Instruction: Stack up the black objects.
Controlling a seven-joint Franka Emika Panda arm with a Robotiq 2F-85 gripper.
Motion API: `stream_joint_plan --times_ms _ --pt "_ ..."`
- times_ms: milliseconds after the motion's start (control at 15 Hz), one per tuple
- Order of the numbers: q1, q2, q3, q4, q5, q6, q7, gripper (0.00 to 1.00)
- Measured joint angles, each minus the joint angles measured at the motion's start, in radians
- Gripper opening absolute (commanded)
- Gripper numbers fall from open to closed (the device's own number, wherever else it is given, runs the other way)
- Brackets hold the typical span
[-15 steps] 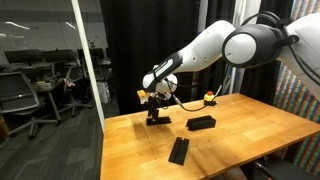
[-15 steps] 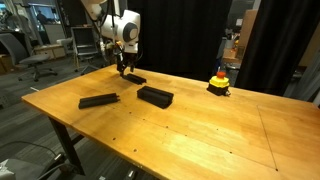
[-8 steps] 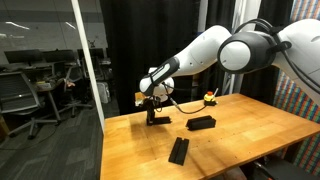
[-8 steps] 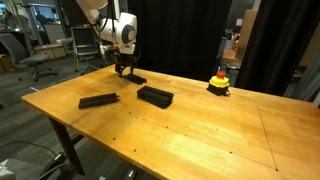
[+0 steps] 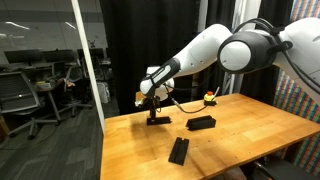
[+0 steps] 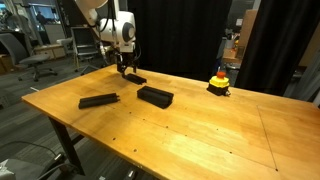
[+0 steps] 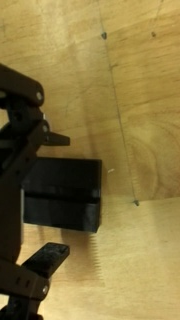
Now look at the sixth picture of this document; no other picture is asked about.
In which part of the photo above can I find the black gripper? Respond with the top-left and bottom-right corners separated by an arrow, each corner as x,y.
116,50 -> 139,78

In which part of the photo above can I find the white vertical pole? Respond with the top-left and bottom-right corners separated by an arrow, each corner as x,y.
113,0 -> 127,67

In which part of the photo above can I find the wooden drawer cabinet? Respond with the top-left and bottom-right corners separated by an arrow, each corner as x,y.
33,43 -> 67,60

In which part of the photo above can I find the yellow red emergency stop button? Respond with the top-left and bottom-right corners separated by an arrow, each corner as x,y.
206,70 -> 232,97

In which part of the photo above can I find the grey office chair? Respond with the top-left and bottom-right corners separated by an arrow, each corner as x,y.
0,33 -> 59,83

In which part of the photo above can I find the black table leg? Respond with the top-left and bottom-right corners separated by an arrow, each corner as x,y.
48,116 -> 86,176

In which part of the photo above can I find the small cardboard box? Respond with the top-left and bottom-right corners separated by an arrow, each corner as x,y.
221,47 -> 242,62

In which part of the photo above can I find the white cup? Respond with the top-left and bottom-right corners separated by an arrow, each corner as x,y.
225,37 -> 235,50

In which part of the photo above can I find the brown cardboard box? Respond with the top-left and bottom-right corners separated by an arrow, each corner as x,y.
0,54 -> 14,75

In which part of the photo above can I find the tall cardboard box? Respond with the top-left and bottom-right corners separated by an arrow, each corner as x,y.
237,9 -> 259,51

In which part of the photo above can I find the grey padded seat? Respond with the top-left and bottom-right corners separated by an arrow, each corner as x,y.
0,158 -> 66,180

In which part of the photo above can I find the narrow black curtain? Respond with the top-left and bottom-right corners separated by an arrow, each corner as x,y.
234,0 -> 320,96

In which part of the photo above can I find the grey fabric panel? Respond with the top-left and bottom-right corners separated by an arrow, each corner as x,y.
283,56 -> 320,104

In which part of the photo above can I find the grey metal frame cart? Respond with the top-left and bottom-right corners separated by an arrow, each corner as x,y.
70,26 -> 101,73

